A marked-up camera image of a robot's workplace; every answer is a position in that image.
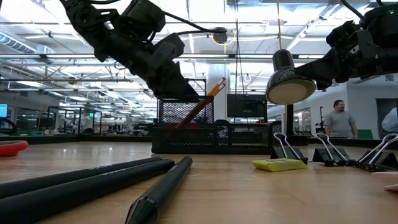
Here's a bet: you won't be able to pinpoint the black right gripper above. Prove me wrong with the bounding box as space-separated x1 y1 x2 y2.
294 19 398 91

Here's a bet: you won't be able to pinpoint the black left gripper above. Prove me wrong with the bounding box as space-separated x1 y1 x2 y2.
95 29 200 98

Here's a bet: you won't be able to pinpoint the orange pencil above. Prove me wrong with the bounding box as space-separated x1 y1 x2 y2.
176 77 226 128
178 83 228 129

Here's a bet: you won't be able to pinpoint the black binder clip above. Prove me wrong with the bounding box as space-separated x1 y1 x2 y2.
356 133 398 173
269 133 309 165
312 133 358 167

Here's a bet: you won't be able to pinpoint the yellow eraser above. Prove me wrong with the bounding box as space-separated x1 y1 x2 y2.
251 157 307 173

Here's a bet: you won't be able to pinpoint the pink sticky note pad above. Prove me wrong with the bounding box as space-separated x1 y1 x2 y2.
371 171 398 192

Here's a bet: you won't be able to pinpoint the red handled scissors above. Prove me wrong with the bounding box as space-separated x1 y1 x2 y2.
0 139 29 158

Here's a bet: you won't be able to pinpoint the black mesh desk organizer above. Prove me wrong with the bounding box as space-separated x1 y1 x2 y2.
151 95 282 156

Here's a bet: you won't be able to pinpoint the black desk lamp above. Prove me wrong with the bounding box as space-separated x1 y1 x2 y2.
265 49 317 147

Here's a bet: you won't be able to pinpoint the background robot workstation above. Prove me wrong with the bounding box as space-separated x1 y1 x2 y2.
315 106 326 135

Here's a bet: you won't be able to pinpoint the person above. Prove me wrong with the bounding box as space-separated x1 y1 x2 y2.
381 107 398 134
323 99 359 139

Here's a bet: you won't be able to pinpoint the green panel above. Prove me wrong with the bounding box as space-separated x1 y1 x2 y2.
357 129 374 140

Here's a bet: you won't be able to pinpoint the black monitor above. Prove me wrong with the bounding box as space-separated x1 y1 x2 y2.
226 93 268 119

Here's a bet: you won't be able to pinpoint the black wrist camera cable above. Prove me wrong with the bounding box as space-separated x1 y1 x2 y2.
149 10 228 44

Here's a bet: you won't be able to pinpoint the black ceiling cable reel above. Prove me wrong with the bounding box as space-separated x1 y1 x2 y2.
212 27 229 45

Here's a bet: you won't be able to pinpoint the black power cable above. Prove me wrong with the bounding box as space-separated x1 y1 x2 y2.
233 0 242 96

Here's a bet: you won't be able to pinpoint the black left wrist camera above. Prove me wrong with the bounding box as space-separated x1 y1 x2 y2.
122 0 167 34

